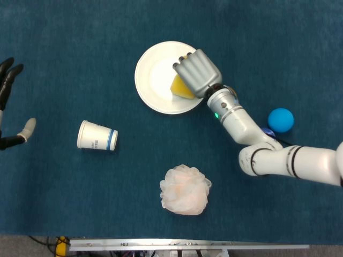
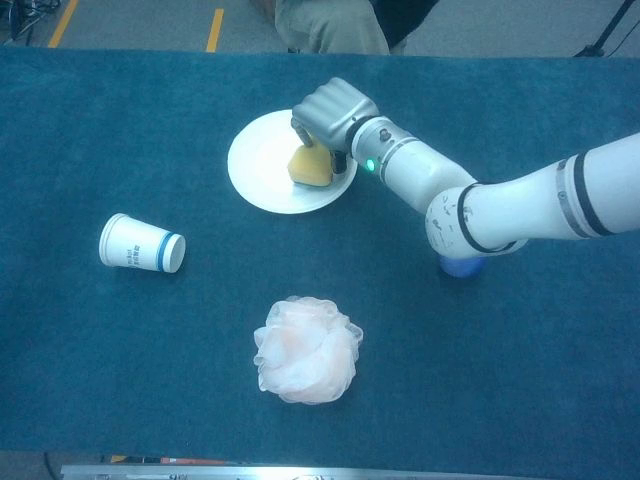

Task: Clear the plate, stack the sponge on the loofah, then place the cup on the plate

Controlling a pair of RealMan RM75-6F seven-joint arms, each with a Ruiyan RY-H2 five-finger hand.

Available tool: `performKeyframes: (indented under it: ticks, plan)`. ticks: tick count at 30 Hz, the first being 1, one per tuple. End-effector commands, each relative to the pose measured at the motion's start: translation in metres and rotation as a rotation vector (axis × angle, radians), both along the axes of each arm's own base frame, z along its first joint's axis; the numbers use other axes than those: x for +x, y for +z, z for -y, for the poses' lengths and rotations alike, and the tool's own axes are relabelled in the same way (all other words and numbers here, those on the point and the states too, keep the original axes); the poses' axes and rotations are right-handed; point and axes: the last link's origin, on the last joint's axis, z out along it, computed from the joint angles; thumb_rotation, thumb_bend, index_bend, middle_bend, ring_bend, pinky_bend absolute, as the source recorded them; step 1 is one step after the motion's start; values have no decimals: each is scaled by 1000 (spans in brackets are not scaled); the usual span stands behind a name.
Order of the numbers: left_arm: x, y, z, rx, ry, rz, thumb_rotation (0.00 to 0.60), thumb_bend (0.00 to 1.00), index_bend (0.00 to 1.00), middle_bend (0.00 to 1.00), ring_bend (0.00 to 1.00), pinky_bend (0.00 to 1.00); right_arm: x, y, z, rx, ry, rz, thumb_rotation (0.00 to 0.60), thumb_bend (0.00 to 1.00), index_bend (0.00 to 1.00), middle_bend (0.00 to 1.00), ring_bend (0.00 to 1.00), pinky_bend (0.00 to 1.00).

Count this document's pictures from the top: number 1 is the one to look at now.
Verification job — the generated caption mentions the white paper cup blue band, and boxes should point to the white paper cup blue band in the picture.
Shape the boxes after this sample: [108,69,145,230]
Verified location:
[77,119,119,152]

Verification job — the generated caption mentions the white round paper plate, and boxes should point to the white round paper plate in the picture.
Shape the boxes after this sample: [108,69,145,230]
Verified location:
[134,40,206,115]

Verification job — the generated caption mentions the light blue smooth ball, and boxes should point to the light blue smooth ball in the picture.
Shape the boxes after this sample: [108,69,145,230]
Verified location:
[267,108,295,134]

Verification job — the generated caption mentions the black floor cables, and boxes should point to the black floor cables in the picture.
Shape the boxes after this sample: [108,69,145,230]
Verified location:
[28,235,70,257]

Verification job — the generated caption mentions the aluminium rail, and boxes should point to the aluminium rail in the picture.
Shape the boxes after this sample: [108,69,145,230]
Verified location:
[69,238,310,252]

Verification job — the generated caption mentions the teal table cloth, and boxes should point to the teal table cloth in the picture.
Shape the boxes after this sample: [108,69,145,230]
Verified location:
[0,0,343,245]

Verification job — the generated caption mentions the white pink mesh bath pouf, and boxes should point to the white pink mesh bath pouf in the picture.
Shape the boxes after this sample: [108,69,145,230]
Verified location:
[159,164,212,216]

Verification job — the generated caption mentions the yellow rectangular sponge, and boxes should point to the yellow rectangular sponge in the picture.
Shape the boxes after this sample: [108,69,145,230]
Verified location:
[170,74,195,100]

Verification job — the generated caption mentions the yellow block under table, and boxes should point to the yellow block under table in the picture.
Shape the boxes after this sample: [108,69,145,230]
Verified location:
[55,235,68,257]

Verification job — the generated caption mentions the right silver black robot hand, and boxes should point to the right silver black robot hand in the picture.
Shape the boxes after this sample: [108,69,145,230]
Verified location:
[172,48,223,99]

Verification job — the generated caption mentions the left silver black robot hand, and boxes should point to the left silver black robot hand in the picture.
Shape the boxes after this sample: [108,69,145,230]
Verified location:
[0,57,37,151]

